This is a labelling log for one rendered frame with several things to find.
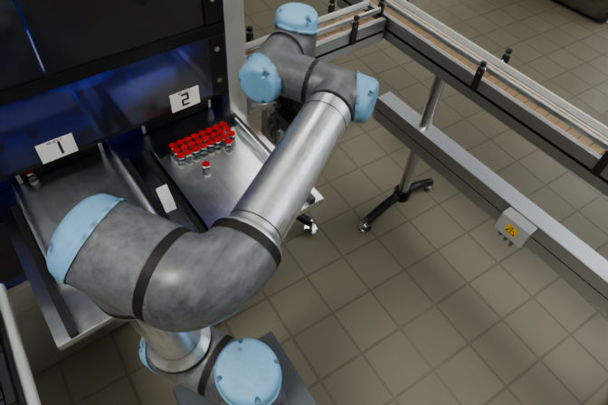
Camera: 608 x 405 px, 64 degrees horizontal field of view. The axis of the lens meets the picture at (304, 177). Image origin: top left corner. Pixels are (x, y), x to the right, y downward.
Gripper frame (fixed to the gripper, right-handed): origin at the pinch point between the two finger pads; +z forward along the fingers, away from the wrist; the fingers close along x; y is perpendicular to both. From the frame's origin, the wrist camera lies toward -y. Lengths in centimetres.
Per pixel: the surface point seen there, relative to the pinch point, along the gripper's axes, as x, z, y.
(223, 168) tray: -6.0, 21.3, -19.5
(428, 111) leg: 86, 45, -20
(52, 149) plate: -42, 7, -36
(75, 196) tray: -42, 21, -32
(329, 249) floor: 45, 110, -21
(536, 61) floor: 260, 110, -58
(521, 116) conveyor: 82, 19, 15
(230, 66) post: 7.4, 2.5, -35.8
